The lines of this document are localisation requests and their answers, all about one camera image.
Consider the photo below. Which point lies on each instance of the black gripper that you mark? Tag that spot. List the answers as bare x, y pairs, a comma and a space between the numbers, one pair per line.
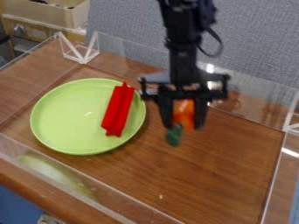
207, 86

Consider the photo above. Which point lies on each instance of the orange toy carrot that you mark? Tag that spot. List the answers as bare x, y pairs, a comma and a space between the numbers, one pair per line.
182, 121

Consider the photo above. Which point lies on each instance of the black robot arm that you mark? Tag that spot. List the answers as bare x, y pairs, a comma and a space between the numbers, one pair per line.
187, 18

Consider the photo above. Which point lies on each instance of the red plastic block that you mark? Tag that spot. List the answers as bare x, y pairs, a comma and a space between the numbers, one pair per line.
118, 108

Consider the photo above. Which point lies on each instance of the green plate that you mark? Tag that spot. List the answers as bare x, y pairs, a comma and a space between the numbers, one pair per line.
67, 116

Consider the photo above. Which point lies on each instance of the cardboard box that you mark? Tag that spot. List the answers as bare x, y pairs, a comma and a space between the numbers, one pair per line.
66, 13

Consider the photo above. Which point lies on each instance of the wooden cabinet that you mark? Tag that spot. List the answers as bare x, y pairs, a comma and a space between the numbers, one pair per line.
38, 31

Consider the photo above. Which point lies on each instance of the clear acrylic enclosure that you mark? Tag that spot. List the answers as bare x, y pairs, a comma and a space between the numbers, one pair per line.
230, 175

